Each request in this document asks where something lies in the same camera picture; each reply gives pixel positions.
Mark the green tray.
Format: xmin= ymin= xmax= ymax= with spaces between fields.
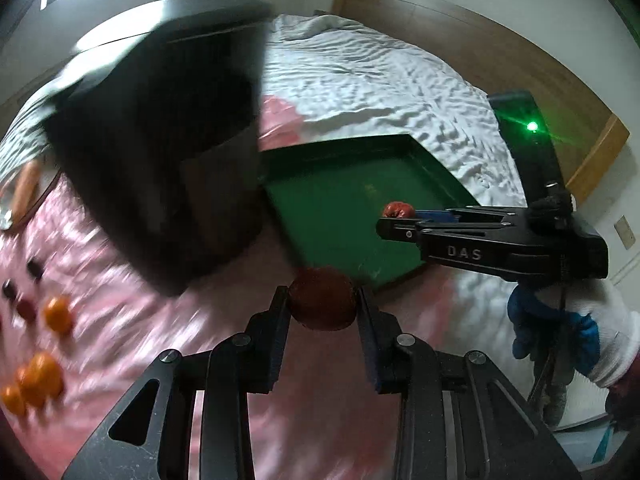
xmin=257 ymin=132 xmax=483 ymax=293

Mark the person's right forearm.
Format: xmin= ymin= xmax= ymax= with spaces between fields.
xmin=605 ymin=372 xmax=640 ymax=433

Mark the white bed sheet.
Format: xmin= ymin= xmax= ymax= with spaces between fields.
xmin=0 ymin=12 xmax=532 ymax=321

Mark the wall socket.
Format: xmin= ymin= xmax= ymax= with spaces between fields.
xmin=614 ymin=215 xmax=639 ymax=251

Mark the small orange tangerine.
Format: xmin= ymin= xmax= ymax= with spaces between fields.
xmin=42 ymin=296 xmax=74 ymax=334
xmin=15 ymin=352 xmax=66 ymax=407
xmin=0 ymin=385 xmax=29 ymax=417

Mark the person's right hand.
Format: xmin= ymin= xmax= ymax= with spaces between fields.
xmin=507 ymin=279 xmax=640 ymax=388

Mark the black plastic bin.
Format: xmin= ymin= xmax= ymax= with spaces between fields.
xmin=42 ymin=0 xmax=273 ymax=298

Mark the orange carrot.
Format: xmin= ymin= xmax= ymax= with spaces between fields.
xmin=10 ymin=160 xmax=46 ymax=222

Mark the wooden headboard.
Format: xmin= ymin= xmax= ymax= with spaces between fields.
xmin=330 ymin=0 xmax=631 ymax=201

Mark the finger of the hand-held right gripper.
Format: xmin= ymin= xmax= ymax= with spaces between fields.
xmin=376 ymin=216 xmax=527 ymax=244
xmin=413 ymin=206 xmax=529 ymax=223

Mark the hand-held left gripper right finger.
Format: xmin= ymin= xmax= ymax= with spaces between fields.
xmin=354 ymin=286 xmax=583 ymax=480

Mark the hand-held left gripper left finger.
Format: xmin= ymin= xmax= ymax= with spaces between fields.
xmin=62 ymin=285 xmax=292 ymax=480

